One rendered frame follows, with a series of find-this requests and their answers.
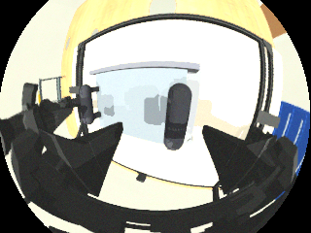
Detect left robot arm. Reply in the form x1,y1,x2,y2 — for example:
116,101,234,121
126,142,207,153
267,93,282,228
0,83,81,155

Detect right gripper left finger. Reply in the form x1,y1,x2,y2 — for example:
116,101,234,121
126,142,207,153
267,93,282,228
39,121,123,197

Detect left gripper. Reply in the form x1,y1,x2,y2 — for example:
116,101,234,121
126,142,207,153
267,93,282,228
16,98,72,134

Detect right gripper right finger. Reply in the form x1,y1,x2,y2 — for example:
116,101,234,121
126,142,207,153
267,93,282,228
201,125,277,195

